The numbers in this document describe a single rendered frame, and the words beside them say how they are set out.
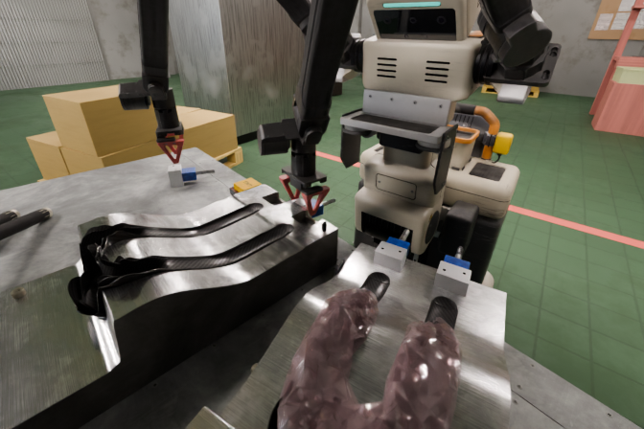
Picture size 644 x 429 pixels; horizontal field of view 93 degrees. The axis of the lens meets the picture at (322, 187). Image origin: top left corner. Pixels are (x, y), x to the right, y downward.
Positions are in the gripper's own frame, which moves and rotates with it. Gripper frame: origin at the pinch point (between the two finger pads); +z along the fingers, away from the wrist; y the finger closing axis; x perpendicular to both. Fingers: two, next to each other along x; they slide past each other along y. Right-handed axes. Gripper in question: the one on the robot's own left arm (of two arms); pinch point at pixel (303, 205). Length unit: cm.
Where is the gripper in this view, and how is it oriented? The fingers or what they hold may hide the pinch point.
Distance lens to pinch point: 76.6
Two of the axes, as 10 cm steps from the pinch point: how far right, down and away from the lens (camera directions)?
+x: 7.9, -2.6, 5.5
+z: -0.2, 8.9, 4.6
